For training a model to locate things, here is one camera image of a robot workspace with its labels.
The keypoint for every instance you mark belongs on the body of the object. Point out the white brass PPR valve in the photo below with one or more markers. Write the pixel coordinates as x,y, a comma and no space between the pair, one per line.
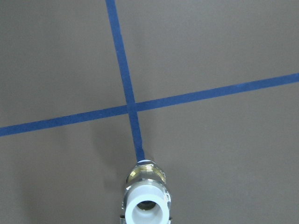
147,199

